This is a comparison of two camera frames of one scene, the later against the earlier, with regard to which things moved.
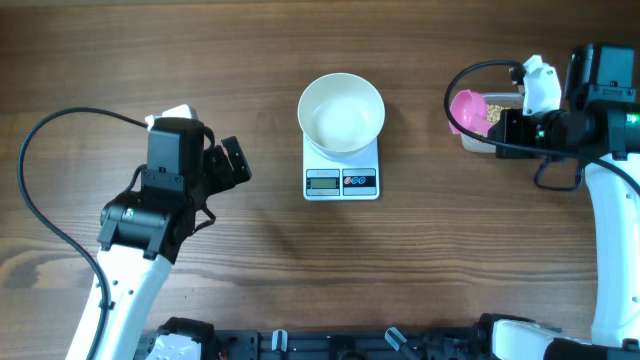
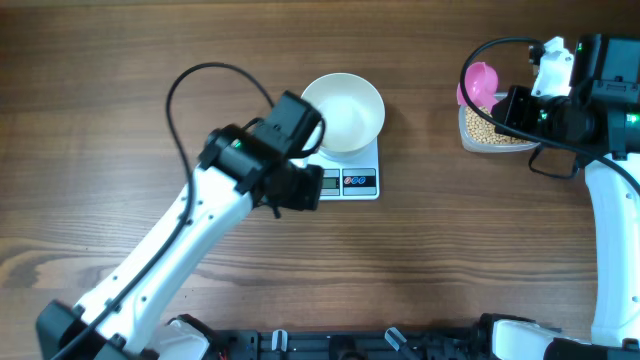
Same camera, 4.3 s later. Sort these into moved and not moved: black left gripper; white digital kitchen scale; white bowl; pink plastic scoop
Moved: pink plastic scoop; black left gripper
Not moved: white bowl; white digital kitchen scale
